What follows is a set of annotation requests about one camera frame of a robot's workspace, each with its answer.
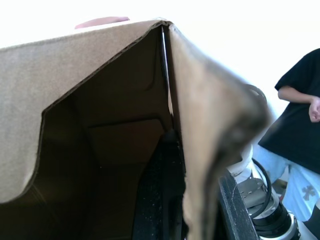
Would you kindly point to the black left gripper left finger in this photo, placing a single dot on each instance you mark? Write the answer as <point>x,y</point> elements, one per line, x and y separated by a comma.
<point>160,190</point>

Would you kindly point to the small brown cardboard box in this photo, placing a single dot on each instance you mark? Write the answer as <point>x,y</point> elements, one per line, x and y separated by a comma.
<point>105,75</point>

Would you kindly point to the bystander bare hand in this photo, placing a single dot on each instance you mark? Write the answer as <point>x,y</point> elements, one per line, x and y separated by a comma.
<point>315,110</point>

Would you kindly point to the pink rounded object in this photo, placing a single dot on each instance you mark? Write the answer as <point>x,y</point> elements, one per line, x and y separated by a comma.
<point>102,23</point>

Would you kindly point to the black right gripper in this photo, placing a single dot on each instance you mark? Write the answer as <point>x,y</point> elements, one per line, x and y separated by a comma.
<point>258,93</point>

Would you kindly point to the person in black T-shirt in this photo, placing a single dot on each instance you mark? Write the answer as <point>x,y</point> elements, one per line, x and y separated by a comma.
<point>297,140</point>

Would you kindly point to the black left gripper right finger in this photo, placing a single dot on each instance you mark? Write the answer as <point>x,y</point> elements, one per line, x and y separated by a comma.
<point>232,212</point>

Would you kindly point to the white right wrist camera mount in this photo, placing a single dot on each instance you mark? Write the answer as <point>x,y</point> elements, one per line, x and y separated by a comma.
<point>243,167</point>

